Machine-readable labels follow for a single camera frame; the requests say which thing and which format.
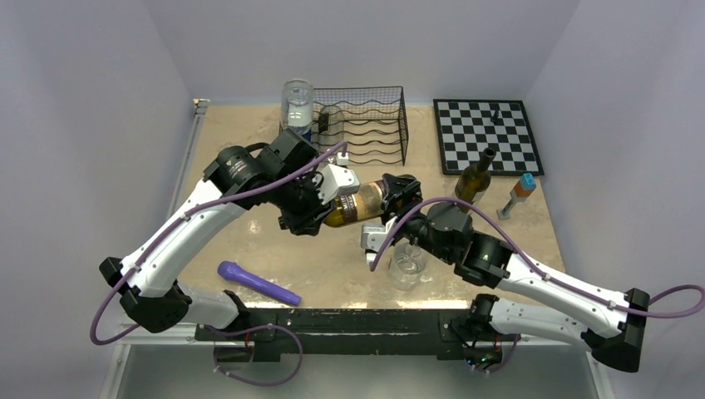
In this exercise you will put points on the black wire wine rack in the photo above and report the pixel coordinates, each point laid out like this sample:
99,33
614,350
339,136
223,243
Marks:
374,122

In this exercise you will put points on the olive green wine bottle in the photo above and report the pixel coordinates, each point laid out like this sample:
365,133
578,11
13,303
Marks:
361,206

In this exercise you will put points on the dark green wine bottle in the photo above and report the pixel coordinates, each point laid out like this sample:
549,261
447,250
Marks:
476,178

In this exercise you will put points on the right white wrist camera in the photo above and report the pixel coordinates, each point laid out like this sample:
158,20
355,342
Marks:
372,236

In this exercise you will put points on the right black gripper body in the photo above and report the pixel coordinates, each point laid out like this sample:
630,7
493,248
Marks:
415,229

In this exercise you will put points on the clear bottle white cap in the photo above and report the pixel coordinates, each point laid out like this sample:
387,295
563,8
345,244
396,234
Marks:
297,100
407,265

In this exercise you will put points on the black white chessboard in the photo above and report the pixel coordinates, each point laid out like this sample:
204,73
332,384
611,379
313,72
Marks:
464,129

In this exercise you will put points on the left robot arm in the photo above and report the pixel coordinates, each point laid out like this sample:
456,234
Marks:
288,173

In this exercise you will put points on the black chess piece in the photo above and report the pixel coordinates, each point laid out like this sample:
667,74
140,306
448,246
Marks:
497,115

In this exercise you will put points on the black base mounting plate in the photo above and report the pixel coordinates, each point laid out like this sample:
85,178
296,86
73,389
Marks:
266,334

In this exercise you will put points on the purple flashlight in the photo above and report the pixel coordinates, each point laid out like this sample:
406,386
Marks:
231,271

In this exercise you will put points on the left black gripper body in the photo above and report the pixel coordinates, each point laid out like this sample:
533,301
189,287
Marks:
300,204

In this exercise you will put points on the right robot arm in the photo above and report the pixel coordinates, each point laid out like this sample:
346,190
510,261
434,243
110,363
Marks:
609,324

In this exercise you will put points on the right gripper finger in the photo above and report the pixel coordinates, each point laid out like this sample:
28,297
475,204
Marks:
391,210
401,189

